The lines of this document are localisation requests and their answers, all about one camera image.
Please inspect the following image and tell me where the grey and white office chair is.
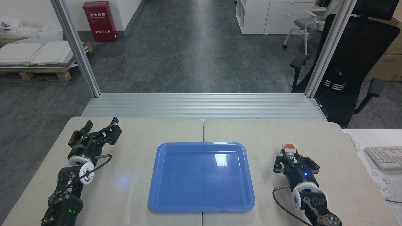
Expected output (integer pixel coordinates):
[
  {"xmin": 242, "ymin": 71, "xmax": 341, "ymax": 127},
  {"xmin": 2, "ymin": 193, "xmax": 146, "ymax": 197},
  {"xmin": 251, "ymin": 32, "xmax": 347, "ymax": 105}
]
[{"xmin": 283, "ymin": 9, "xmax": 328, "ymax": 56}]

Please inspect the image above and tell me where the blue plastic tray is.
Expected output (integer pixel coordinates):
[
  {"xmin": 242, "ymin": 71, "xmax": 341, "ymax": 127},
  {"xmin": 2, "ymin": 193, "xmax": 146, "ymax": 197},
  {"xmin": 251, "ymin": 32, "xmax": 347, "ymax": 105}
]
[{"xmin": 148, "ymin": 142, "xmax": 256, "ymax": 213}]

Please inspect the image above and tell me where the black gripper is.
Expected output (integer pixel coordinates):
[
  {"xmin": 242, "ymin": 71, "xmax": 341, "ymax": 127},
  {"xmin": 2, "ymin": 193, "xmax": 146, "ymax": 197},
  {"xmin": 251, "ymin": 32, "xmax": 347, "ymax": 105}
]
[
  {"xmin": 68, "ymin": 117, "xmax": 122, "ymax": 161},
  {"xmin": 273, "ymin": 150, "xmax": 320, "ymax": 191}
]

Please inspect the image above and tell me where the white drawer cabinet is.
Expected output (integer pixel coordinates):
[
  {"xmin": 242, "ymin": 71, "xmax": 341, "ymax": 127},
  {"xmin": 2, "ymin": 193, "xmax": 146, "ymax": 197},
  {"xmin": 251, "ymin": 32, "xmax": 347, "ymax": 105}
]
[{"xmin": 236, "ymin": 0, "xmax": 316, "ymax": 35}]

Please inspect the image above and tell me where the brown cardboard box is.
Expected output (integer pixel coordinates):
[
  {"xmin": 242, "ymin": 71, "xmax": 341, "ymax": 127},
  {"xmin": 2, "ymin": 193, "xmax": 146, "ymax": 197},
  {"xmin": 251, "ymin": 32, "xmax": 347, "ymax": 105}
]
[{"xmin": 364, "ymin": 9, "xmax": 402, "ymax": 82}]

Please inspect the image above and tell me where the silver aluminium rail platform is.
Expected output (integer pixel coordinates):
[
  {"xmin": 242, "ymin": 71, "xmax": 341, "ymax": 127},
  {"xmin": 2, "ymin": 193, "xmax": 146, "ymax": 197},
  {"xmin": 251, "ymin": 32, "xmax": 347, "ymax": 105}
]
[{"xmin": 81, "ymin": 93, "xmax": 329, "ymax": 121}]

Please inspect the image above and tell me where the white power strip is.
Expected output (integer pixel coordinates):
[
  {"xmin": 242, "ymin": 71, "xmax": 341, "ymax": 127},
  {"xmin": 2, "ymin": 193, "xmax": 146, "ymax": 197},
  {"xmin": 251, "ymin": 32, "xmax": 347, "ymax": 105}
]
[{"xmin": 369, "ymin": 169, "xmax": 397, "ymax": 198}]

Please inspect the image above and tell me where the silver aluminium post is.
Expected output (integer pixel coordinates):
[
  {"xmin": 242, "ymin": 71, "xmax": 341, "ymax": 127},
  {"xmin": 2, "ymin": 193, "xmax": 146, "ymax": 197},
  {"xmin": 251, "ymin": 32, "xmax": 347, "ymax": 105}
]
[
  {"xmin": 50, "ymin": 0, "xmax": 101, "ymax": 98},
  {"xmin": 304, "ymin": 0, "xmax": 358, "ymax": 98}
]

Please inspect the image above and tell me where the wooden pallet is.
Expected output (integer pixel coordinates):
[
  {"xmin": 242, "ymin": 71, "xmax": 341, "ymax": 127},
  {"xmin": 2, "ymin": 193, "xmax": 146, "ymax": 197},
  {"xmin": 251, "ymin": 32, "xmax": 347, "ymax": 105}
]
[{"xmin": 0, "ymin": 40, "xmax": 94, "ymax": 82}]

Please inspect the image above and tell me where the green push button switch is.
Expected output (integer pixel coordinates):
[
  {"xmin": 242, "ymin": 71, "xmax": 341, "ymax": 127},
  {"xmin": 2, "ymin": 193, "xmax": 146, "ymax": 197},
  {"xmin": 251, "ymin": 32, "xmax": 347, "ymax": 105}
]
[{"xmin": 282, "ymin": 142, "xmax": 299, "ymax": 162}]

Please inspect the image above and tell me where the red fire extinguisher box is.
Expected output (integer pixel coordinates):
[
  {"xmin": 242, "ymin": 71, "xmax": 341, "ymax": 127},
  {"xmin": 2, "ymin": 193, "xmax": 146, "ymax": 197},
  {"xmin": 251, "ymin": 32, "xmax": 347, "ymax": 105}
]
[{"xmin": 83, "ymin": 1, "xmax": 118, "ymax": 42}]

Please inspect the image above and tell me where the white desk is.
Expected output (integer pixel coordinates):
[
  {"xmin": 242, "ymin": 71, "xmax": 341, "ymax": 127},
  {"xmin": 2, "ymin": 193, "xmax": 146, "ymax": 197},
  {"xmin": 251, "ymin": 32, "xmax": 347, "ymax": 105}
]
[{"xmin": 343, "ymin": 129, "xmax": 402, "ymax": 226}]

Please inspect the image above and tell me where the stack of white boards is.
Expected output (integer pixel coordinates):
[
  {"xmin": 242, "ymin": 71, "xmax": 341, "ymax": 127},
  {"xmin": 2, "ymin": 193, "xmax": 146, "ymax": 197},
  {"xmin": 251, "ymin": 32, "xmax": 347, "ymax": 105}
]
[{"xmin": 0, "ymin": 40, "xmax": 84, "ymax": 67}]

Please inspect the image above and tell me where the black office chair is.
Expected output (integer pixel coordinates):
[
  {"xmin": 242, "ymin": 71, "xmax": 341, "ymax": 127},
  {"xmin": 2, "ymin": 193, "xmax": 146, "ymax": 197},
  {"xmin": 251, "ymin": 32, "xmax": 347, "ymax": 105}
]
[{"xmin": 290, "ymin": 0, "xmax": 401, "ymax": 129}]

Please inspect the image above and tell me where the white packing foam pile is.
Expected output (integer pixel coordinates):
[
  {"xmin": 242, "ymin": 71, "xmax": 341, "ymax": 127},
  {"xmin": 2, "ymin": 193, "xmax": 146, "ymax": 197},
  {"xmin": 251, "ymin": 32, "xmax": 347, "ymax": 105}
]
[{"xmin": 0, "ymin": 20, "xmax": 64, "ymax": 44}]

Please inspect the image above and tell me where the white keyboard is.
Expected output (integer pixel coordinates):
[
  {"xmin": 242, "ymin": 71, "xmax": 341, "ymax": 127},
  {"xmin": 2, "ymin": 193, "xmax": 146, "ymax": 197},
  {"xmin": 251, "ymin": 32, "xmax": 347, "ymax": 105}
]
[{"xmin": 364, "ymin": 146, "xmax": 402, "ymax": 171}]

